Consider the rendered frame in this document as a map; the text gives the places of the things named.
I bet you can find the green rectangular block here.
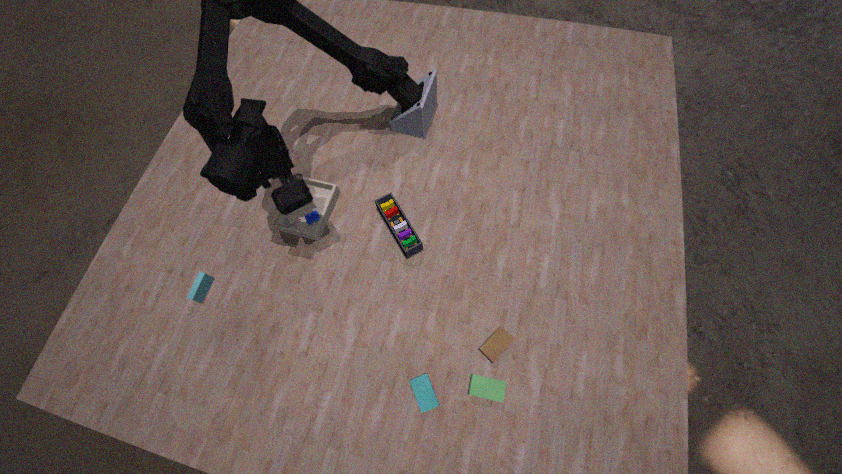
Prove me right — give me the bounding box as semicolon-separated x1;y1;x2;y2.
468;374;506;403

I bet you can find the small brown block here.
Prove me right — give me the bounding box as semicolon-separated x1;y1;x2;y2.
479;325;515;363

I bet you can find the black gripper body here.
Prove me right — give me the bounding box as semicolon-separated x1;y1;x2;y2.
257;125;313;215

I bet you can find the teal rectangular block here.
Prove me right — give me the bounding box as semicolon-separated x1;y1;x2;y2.
187;271;215;304
410;373;440;414

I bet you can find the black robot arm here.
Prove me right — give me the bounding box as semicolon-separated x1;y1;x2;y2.
182;0;424;201

